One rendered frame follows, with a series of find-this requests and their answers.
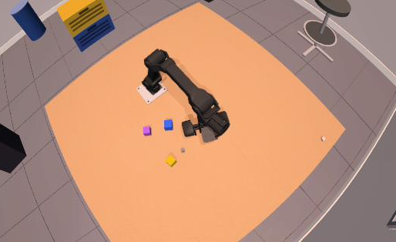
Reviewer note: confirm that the small purple block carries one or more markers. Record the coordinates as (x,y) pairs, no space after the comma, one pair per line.
(147,131)

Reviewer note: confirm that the blue cube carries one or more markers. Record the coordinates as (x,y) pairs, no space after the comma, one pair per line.
(168,124)

